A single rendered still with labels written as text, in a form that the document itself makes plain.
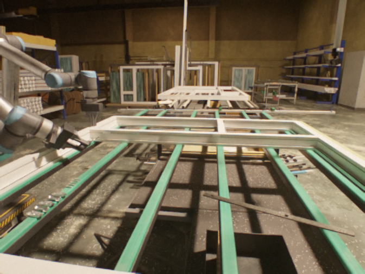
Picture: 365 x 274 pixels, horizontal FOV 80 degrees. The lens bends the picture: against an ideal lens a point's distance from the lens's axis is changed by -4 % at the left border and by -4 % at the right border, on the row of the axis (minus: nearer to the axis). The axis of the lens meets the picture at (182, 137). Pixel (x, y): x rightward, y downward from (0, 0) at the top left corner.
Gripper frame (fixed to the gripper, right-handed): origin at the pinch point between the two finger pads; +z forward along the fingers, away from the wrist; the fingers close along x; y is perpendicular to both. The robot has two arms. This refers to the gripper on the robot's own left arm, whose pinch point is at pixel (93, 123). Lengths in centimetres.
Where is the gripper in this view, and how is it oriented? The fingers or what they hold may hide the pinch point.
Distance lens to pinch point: 162.5
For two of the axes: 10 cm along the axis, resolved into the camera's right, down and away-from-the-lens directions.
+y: 1.3, -2.8, 9.5
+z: 0.0, 9.6, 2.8
